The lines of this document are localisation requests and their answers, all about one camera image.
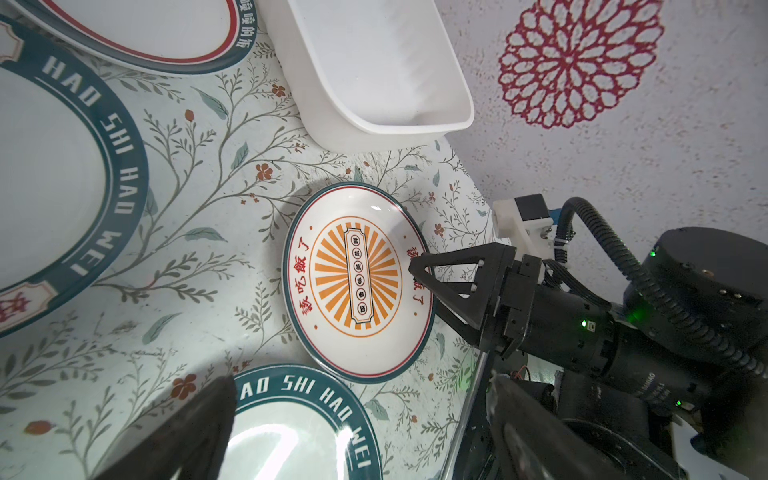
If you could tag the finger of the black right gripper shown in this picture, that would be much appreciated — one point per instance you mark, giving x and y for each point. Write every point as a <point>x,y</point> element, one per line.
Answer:
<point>483,335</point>
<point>490,262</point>

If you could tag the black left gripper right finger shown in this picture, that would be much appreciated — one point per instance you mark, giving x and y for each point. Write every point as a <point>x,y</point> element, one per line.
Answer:
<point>531,443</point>

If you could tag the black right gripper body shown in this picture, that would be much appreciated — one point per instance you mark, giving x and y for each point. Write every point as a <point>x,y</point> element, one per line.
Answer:
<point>557,326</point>

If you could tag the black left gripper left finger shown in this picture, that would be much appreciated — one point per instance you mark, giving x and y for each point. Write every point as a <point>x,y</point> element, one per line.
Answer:
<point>191,444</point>

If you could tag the large green Hao Shi plate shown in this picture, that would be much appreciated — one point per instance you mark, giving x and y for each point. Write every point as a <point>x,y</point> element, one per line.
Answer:
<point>297,422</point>

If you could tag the orange sunburst plate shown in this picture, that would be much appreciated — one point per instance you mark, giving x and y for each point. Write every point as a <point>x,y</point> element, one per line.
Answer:
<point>350,298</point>

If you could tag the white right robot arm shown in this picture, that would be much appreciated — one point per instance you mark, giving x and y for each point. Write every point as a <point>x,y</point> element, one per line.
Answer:
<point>689,339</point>

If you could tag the white plastic bin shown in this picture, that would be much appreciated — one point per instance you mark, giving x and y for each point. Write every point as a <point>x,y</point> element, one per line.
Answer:
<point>369,76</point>

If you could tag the green red ring plate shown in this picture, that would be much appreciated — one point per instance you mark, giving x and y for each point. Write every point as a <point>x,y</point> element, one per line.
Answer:
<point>172,37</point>

